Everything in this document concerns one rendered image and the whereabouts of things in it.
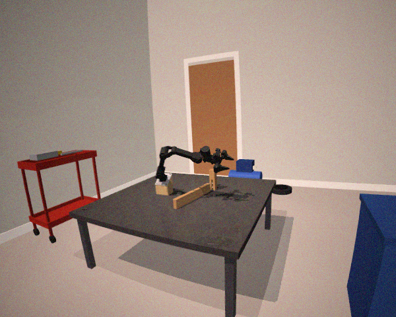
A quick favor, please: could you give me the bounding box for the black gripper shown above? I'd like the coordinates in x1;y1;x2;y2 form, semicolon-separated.
210;150;234;173

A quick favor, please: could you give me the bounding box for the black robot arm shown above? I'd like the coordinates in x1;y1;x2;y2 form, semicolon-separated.
156;146;221;182

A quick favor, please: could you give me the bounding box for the wooden post with slot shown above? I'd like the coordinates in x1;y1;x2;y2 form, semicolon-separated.
209;169;217;191

